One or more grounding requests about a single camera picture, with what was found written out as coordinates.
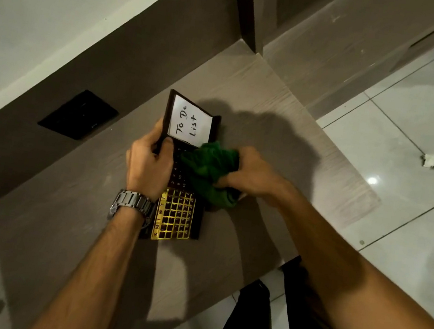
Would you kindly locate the person's left hand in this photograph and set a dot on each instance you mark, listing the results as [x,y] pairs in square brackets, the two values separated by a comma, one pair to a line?
[146,164]

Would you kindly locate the person's right hand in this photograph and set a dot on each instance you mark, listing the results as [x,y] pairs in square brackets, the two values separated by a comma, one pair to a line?
[254,176]

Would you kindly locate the person's left thumb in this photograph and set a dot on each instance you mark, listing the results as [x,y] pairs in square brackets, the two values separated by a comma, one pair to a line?
[166,154]

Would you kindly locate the person's right fingers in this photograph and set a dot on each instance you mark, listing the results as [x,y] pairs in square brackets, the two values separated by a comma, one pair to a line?
[227,181]

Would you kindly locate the green cleaning cloth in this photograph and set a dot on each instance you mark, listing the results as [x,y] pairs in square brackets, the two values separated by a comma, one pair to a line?
[210,169]

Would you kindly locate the black desk calendar board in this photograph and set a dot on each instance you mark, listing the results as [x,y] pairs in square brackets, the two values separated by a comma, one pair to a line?
[184,165]

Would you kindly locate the person's left forearm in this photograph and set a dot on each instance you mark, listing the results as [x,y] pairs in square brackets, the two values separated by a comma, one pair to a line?
[93,274]

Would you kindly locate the person's right forearm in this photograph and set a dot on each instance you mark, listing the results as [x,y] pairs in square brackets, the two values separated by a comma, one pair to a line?
[355,301]

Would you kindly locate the grey wooden desk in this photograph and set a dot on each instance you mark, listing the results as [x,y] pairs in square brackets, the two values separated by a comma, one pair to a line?
[185,157]

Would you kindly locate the white paper note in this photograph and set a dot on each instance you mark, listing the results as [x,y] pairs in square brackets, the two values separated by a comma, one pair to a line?
[189,124]

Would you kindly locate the silver metal wristwatch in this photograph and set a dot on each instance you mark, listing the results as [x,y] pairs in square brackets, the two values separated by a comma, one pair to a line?
[132,203]

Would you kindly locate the person's black trousers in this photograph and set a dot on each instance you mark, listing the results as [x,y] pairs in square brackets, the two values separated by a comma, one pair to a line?
[278,322]

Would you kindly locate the crumpled white paper scrap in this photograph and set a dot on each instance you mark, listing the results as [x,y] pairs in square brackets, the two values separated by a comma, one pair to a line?
[432,161]

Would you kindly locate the gold calendar grid frame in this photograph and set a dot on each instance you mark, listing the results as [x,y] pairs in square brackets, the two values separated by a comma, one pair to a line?
[175,216]

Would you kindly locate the black wall socket plate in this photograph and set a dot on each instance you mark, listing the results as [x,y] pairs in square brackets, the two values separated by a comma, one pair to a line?
[79,114]

